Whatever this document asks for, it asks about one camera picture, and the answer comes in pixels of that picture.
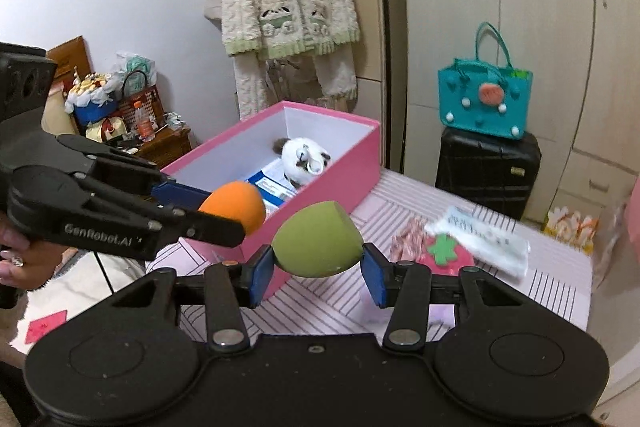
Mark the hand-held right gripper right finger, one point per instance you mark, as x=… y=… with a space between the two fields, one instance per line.
x=375 y=277

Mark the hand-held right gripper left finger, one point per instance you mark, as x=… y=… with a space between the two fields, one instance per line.
x=260 y=277

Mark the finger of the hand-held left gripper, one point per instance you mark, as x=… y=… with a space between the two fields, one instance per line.
x=100 y=222
x=175 y=194

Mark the orange makeup sponge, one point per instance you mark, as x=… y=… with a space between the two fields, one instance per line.
x=235 y=207

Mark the green makeup sponge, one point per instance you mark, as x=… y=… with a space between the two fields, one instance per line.
x=315 y=242

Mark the blue packet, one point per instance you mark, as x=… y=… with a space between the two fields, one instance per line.
x=272 y=187

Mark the pink cardboard box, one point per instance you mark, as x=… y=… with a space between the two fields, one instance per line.
x=350 y=167

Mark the white tissue packet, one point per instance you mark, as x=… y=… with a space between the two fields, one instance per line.
x=485 y=237

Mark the white plush toy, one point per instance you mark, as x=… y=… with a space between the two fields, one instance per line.
x=300 y=162

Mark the person's left hand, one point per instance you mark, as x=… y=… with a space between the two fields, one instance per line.
x=25 y=264

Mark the wooden nightstand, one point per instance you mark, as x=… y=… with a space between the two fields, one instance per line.
x=165 y=149

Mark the pink striped cloth item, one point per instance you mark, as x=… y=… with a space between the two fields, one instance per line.
x=407 y=239

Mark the wooden board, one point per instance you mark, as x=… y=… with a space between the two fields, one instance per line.
x=70 y=57

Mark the bouquet with blue wrap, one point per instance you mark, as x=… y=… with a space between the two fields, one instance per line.
x=95 y=112

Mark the orange drink bottle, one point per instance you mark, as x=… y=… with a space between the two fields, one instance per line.
x=144 y=127

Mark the pink strawberry plush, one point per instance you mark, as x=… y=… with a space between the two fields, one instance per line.
x=450 y=257

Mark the woven basket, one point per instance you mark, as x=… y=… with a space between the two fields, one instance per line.
x=150 y=99

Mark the red envelope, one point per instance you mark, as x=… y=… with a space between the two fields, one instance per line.
x=47 y=326

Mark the white plastic bag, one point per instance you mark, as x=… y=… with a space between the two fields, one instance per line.
x=137 y=64

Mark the black suitcase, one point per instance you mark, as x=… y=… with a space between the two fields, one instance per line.
x=485 y=177

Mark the striped tablecloth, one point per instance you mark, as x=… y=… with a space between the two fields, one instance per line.
x=550 y=287

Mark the teal tote bag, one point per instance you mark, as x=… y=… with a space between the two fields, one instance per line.
x=480 y=117

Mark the canvas tote bag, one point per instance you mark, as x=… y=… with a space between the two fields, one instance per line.
x=214 y=7

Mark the colourful snack bag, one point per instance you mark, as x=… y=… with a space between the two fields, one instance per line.
x=570 y=227

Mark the clear plastic bag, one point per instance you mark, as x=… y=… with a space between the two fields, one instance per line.
x=612 y=247

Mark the pink paper bag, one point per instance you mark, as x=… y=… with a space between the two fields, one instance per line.
x=634 y=217

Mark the tall beige cabinet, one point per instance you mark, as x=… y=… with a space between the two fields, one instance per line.
x=367 y=7

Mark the light wood three-door wardrobe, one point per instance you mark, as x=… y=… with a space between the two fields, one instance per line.
x=550 y=32

